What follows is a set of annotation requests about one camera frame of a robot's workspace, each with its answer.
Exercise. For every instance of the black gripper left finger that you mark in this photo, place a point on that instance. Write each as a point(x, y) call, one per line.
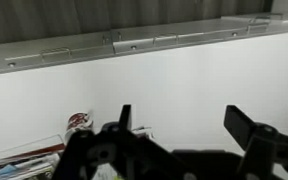
point(132, 157)

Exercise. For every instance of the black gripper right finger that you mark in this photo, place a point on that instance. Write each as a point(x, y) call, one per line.
point(263, 145)

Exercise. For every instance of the red patterned cup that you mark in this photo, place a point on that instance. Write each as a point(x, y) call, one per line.
point(77, 122)

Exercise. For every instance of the printed magazine stack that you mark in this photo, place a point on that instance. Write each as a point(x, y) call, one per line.
point(32, 161)

